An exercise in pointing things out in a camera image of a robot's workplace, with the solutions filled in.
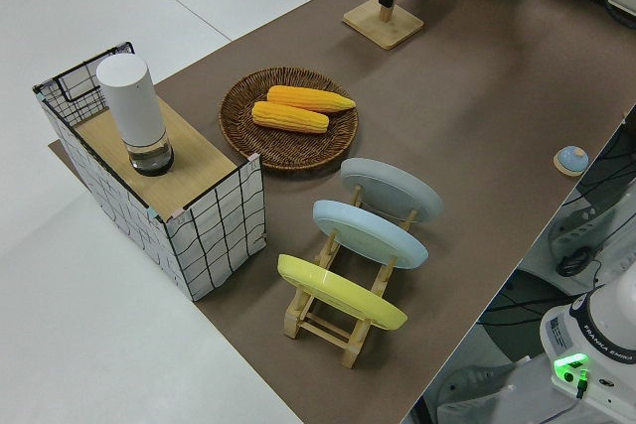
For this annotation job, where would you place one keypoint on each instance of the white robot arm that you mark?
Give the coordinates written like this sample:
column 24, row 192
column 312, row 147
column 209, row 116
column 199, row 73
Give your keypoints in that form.
column 596, row 334

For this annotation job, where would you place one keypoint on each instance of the wooden mug stand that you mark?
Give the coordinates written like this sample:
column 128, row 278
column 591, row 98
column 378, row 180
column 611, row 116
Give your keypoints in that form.
column 385, row 27

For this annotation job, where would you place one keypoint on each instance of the brown table mat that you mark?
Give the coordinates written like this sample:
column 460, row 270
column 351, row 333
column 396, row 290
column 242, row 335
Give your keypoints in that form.
column 472, row 96

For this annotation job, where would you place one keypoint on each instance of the yellow corn cob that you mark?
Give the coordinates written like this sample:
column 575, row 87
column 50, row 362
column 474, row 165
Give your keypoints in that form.
column 290, row 117
column 313, row 98

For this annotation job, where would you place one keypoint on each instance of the grey plate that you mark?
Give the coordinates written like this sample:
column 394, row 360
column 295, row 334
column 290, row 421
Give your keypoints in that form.
column 392, row 185

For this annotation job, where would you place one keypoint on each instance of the round wicker basket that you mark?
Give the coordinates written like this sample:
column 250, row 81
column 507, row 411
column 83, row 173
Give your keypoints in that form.
column 248, row 141

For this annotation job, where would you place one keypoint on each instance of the light blue plate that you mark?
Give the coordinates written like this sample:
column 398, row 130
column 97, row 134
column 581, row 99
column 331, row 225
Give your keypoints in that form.
column 367, row 233

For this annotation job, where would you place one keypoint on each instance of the wooden board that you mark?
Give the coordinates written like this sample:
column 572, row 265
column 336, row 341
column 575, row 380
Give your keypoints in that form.
column 189, row 161

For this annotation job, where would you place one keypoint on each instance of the white cylinder with clear base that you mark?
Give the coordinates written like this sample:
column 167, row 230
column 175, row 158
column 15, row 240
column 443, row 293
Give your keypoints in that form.
column 131, row 101

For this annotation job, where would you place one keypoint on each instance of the yellow plate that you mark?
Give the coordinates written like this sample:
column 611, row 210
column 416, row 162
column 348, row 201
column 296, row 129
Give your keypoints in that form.
column 338, row 290

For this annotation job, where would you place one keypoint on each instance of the white grid-patterned box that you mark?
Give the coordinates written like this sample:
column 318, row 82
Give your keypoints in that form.
column 218, row 240

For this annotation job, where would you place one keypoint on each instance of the wooden dish rack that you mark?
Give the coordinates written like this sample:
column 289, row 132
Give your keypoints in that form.
column 325, row 332

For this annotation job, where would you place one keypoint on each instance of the grey perforated mount bracket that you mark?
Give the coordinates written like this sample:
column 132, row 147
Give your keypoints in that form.
column 472, row 389
column 581, row 230

